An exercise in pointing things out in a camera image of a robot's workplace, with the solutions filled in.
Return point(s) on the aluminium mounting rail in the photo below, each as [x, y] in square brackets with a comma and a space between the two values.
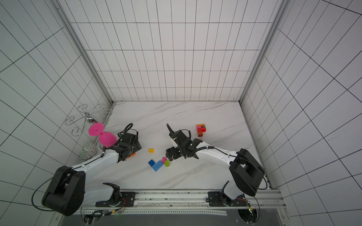
[186, 201]

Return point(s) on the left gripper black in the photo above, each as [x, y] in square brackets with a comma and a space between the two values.
[136, 147]

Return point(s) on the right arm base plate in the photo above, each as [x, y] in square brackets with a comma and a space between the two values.
[223, 199]

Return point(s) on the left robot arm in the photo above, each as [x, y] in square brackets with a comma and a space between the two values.
[67, 190]

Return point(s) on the patterned white mug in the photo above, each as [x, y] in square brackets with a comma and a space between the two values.
[88, 151]

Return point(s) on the light blue lego brick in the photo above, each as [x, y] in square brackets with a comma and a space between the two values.
[158, 166]

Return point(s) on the silver wire cup rack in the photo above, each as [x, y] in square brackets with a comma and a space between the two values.
[87, 117]

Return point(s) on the long red lego brick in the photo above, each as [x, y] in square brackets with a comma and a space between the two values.
[202, 130]

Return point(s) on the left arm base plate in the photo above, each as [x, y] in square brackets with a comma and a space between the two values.
[118, 200]

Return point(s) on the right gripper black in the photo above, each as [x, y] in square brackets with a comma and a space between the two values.
[174, 152]

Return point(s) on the dark blue lego brick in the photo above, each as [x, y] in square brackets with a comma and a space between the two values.
[151, 163]

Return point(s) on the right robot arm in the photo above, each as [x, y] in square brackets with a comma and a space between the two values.
[246, 171]

